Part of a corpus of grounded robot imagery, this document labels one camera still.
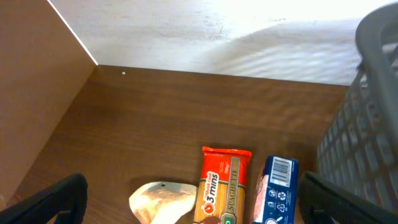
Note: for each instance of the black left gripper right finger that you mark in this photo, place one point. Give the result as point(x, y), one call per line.
point(321, 201)

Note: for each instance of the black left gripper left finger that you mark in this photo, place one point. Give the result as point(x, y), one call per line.
point(65, 201)

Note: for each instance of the blue Kimberly-Clark tissue box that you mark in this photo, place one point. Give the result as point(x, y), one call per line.
point(276, 192)

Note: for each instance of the beige plastic packet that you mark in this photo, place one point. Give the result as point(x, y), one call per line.
point(162, 202)

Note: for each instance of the San Remo spaghetti packet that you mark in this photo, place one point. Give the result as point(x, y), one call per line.
point(222, 189)

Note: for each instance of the grey plastic lattice basket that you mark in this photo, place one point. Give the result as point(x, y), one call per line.
point(358, 152)

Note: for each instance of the brown wooden side panel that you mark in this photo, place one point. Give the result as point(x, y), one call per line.
point(43, 67)

